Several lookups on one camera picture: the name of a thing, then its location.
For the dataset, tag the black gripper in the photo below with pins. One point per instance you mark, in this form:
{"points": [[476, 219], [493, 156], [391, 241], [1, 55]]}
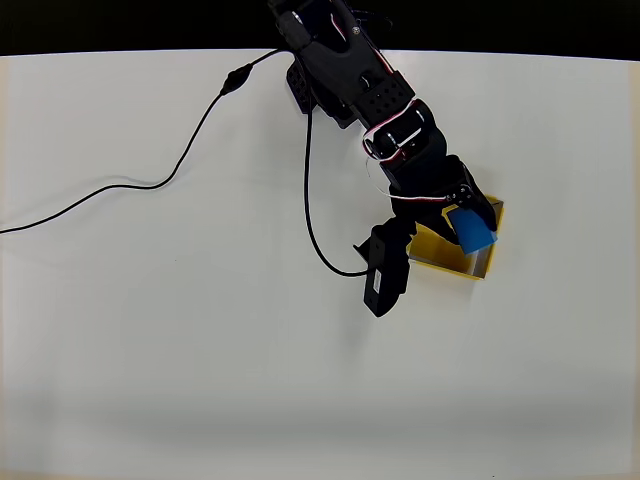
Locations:
{"points": [[434, 214]]}

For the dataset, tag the blue cube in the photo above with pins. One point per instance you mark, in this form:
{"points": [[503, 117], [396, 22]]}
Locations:
{"points": [[472, 232]]}

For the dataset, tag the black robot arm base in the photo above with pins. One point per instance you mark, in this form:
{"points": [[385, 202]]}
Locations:
{"points": [[300, 87]]}

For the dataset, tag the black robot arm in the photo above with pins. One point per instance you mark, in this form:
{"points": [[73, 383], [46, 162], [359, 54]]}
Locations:
{"points": [[345, 60]]}

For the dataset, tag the yellow open box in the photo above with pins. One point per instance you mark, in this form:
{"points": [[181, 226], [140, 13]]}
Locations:
{"points": [[435, 252]]}

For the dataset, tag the black wrist-mounted camera module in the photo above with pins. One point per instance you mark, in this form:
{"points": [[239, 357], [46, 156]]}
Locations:
{"points": [[386, 272]]}

